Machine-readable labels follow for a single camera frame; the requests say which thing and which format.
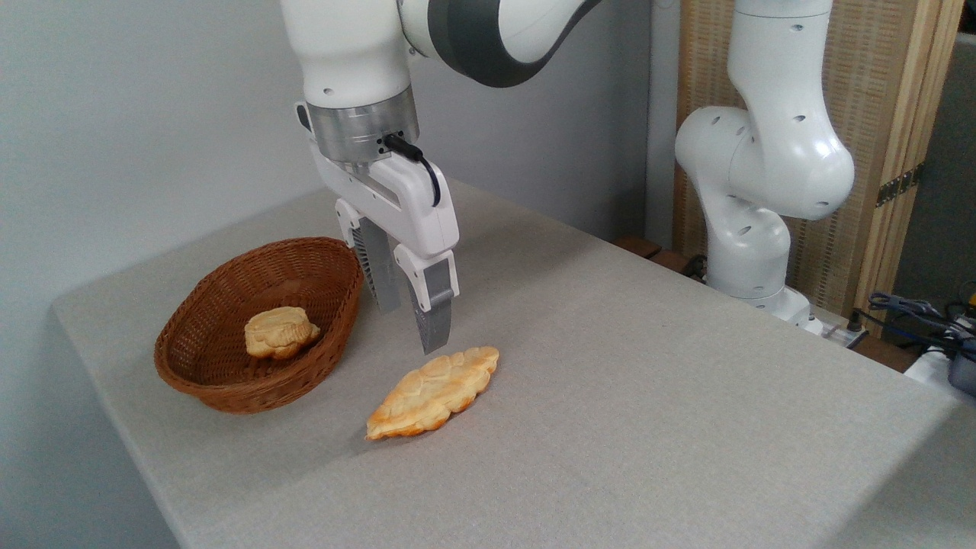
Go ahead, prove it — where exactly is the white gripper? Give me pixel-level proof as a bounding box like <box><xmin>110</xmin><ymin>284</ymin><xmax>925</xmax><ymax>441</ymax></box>
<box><xmin>296</xmin><ymin>101</ymin><xmax>461</xmax><ymax>356</ymax></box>

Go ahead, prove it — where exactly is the long golden flaky bread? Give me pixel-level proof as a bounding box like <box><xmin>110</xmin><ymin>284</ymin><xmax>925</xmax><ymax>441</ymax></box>
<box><xmin>365</xmin><ymin>347</ymin><xmax>500</xmax><ymax>441</ymax></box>

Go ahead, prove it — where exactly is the small round bread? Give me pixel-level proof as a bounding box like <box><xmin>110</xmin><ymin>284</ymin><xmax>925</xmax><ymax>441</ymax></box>
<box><xmin>244</xmin><ymin>307</ymin><xmax>322</xmax><ymax>361</ymax></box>

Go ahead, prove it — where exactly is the brown wicker basket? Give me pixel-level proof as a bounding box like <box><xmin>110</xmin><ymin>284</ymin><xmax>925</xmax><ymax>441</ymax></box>
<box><xmin>154</xmin><ymin>236</ymin><xmax>365</xmax><ymax>415</ymax></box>

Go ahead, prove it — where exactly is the white power strip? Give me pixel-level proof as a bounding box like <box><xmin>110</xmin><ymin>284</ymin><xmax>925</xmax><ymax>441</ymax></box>
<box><xmin>817</xmin><ymin>320</ymin><xmax>870</xmax><ymax>349</ymax></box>

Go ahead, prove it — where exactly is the black metal screen hinge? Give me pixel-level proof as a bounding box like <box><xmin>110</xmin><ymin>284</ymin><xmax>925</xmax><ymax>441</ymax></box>
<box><xmin>875</xmin><ymin>165</ymin><xmax>922</xmax><ymax>208</ymax></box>

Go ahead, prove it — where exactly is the wooden rattan folding screen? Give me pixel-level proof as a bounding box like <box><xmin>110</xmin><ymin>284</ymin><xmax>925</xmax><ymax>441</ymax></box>
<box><xmin>675</xmin><ymin>0</ymin><xmax>966</xmax><ymax>318</ymax></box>

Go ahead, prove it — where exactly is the white box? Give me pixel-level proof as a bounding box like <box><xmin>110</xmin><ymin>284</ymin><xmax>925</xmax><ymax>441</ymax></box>
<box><xmin>904</xmin><ymin>347</ymin><xmax>976</xmax><ymax>406</ymax></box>

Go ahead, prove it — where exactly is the grey-blue device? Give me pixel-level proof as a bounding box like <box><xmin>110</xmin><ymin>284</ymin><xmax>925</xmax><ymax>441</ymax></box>
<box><xmin>947</xmin><ymin>335</ymin><xmax>976</xmax><ymax>398</ymax></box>

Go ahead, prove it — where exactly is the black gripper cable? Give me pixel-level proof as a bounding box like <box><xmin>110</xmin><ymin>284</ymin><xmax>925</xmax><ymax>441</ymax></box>
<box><xmin>383</xmin><ymin>134</ymin><xmax>442</xmax><ymax>207</ymax></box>

